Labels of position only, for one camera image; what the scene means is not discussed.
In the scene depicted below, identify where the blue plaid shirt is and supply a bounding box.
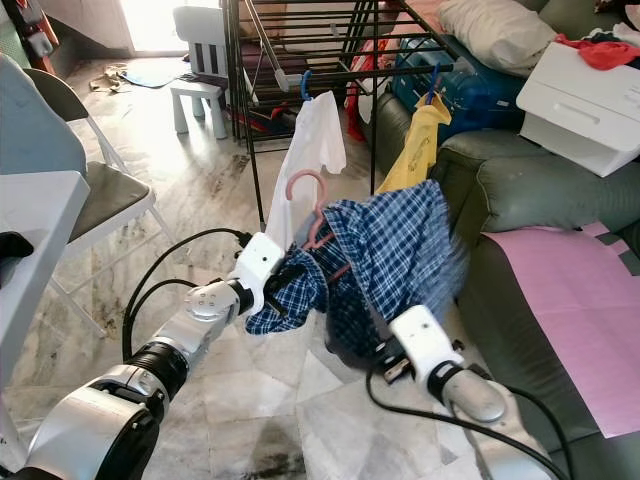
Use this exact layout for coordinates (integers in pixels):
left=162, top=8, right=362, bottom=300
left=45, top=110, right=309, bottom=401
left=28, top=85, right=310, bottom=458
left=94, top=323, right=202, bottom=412
left=245, top=180, right=471, bottom=361

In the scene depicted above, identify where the pink plastic hanger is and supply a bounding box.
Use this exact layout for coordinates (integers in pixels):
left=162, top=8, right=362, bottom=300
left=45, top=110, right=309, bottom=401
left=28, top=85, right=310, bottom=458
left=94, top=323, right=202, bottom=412
left=285, top=168, right=351, bottom=281

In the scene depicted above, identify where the blue plastic hanger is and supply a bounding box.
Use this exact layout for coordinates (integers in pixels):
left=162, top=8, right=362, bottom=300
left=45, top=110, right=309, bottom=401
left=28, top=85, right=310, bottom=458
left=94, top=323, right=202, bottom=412
left=428, top=62, right=443, bottom=103

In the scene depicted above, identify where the white shirt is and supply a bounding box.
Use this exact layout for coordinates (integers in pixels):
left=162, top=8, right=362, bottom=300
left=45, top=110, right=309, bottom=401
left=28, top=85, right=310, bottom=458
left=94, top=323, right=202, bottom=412
left=265, top=92, right=348, bottom=246

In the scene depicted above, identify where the yellow polo shirt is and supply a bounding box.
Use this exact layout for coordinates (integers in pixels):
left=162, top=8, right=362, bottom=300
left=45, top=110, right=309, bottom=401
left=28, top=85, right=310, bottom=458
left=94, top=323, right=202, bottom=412
left=375, top=92, right=453, bottom=196

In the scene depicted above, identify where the pink sheet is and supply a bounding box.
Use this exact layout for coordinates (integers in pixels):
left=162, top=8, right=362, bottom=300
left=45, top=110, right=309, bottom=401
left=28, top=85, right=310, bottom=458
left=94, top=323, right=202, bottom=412
left=485, top=222, right=640, bottom=441

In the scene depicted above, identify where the grey folding chair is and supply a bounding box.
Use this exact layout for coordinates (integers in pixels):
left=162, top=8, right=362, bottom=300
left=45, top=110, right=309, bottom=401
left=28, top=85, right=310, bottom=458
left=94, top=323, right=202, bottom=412
left=50, top=68, right=161, bottom=311

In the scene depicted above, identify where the pale plastic child chair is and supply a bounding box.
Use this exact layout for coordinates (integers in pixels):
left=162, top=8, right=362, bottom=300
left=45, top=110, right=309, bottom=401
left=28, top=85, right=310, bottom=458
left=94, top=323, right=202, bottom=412
left=170, top=5, right=229, bottom=141

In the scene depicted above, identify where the black metal drying rack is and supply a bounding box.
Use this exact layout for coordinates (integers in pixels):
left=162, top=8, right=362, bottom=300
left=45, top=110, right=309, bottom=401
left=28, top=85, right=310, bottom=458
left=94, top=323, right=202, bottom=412
left=225, top=0, right=471, bottom=231

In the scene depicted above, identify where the dark grey cloth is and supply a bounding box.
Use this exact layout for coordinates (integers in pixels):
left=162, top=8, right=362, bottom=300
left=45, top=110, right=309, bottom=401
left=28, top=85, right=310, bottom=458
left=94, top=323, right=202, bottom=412
left=175, top=72, right=227, bottom=87

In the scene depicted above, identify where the dark green leather sofa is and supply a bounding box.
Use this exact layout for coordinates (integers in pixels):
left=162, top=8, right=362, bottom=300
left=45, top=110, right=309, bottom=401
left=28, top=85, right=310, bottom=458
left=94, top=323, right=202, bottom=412
left=370, top=90, right=640, bottom=471

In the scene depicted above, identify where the light blue folding table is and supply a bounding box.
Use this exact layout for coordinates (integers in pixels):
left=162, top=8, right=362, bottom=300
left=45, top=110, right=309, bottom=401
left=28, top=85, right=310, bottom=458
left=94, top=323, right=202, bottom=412
left=0, top=172, right=91, bottom=401

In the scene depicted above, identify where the red hanging garment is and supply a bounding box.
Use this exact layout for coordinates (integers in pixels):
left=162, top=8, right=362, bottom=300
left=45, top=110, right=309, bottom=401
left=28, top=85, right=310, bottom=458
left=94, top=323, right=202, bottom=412
left=345, top=38, right=391, bottom=101

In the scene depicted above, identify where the black garment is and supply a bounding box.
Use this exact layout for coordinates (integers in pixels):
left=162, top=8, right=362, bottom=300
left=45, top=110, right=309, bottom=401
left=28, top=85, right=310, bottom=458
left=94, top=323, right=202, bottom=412
left=0, top=232, right=36, bottom=263

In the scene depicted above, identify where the blue floor mat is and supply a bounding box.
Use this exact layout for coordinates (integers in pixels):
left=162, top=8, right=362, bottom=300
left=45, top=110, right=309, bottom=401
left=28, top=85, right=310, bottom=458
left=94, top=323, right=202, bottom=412
left=120, top=58, right=183, bottom=91

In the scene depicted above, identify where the brown crumpled cloth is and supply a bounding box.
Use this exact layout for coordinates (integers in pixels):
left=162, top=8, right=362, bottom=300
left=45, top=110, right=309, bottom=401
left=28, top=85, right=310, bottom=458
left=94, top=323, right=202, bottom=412
left=88, top=65, right=131, bottom=96

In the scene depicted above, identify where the blue plastic storage box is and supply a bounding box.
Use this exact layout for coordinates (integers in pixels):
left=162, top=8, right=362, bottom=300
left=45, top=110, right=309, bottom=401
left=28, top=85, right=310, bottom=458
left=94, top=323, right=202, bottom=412
left=390, top=38, right=526, bottom=136

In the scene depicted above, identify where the blue chair cushion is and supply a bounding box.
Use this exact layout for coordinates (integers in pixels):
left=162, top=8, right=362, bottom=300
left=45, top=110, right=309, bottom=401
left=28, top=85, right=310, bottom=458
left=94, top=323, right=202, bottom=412
left=0, top=55, right=88, bottom=179

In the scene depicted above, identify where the white drawer box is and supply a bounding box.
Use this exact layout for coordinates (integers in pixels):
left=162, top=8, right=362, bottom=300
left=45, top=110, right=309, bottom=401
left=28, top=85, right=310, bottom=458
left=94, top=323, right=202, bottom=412
left=518, top=42, right=640, bottom=179

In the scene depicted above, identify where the beige pillow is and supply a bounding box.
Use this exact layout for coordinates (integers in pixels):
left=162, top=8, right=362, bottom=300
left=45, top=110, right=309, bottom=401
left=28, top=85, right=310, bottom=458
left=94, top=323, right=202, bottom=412
left=435, top=0, right=559, bottom=76

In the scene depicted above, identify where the red crumpled garment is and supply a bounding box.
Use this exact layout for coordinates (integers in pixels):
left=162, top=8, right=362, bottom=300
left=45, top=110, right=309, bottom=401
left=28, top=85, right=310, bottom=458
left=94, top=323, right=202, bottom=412
left=555, top=33, right=640, bottom=71

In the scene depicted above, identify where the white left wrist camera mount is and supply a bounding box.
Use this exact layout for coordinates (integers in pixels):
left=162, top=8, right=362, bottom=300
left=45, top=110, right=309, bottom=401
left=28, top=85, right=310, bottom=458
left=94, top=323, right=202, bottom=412
left=233, top=232, right=286, bottom=313

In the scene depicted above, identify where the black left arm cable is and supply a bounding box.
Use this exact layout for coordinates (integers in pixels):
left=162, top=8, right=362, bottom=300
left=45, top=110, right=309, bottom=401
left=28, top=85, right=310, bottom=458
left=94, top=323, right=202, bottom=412
left=120, top=228, right=251, bottom=366
left=126, top=280, right=204, bottom=363

